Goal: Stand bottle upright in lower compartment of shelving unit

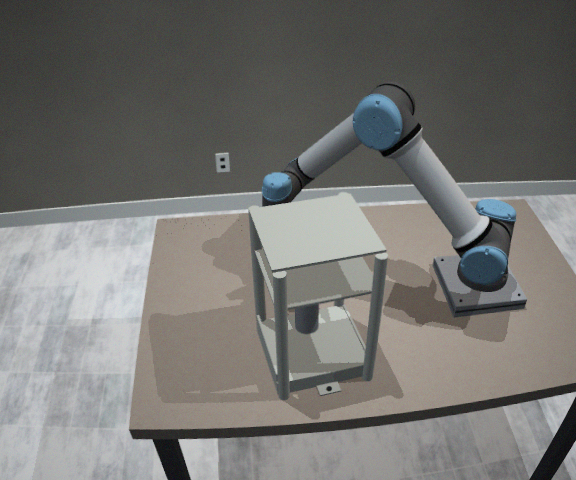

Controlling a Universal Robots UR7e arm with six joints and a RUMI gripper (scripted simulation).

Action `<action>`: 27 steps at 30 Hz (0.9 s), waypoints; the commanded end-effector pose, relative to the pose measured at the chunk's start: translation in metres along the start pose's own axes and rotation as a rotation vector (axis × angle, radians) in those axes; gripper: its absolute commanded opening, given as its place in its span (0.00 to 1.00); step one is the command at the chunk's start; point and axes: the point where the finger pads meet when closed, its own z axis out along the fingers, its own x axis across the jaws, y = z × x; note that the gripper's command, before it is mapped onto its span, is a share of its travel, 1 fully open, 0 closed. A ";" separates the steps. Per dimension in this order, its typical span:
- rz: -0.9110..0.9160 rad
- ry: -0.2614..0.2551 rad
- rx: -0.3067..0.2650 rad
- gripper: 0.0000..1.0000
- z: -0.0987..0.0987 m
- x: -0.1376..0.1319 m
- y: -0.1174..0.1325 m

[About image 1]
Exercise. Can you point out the grey shelving unit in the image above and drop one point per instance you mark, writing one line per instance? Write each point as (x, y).
(310, 233)

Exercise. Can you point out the grey bottle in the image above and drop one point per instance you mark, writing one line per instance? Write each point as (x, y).
(307, 319)

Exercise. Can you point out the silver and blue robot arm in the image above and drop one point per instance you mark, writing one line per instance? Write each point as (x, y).
(377, 122)

